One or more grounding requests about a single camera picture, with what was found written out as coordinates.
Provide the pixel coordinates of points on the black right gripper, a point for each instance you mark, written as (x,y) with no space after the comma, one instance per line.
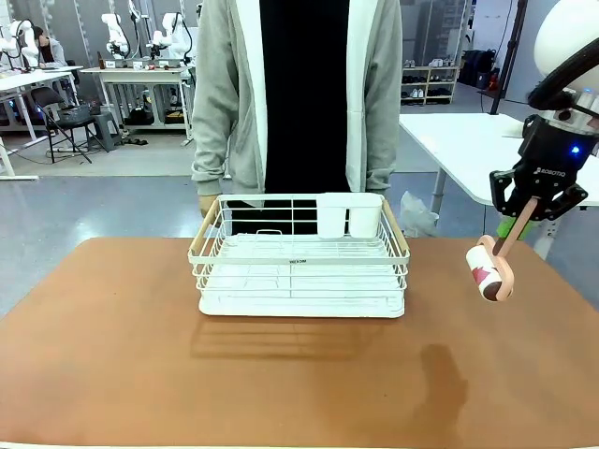
(547,159)

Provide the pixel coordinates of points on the pink lint roller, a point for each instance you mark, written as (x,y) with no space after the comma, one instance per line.
(489,276)

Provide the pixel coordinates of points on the person's left forearm grey sleeve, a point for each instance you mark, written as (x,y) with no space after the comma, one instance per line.
(384,140)

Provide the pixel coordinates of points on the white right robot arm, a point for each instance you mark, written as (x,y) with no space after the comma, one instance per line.
(566,42)

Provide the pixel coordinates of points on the person's right forearm grey sleeve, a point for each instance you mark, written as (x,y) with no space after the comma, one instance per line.
(215,140)

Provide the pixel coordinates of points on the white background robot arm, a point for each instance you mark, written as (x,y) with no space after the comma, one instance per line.
(21,44)
(114,35)
(170,37)

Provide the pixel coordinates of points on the person's right hand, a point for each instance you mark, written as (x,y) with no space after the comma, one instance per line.
(208,209)

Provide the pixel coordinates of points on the large white table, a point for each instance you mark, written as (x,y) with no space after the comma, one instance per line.
(468,140)

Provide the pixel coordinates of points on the clear plastic bag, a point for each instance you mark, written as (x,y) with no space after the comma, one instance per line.
(416,217)

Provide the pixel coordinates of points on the black backpack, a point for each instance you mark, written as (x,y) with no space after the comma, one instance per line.
(479,70)

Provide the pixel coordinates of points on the black tripod pole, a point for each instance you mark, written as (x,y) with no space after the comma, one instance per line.
(510,51)

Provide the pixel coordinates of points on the wooden shoe rack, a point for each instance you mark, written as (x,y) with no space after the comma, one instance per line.
(428,84)

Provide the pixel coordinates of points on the white plastic cutlery holder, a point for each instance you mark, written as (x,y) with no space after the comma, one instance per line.
(348,212)

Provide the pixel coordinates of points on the person in grey hoodie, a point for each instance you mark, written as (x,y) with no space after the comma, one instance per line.
(304,93)

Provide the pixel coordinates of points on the white workbench with shelf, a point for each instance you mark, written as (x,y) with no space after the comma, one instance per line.
(140,75)

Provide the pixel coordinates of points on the grey plastic stool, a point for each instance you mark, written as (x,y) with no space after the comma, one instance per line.
(106,131)

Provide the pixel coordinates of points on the brown glass bottle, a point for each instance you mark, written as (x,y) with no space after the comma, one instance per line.
(99,60)

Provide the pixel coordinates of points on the black folding chair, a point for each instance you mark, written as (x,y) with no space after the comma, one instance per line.
(58,121)

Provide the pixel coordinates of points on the seated person in grey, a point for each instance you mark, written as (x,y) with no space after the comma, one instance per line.
(47,49)

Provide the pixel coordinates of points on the white desk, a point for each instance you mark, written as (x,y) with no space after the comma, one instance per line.
(28,79)

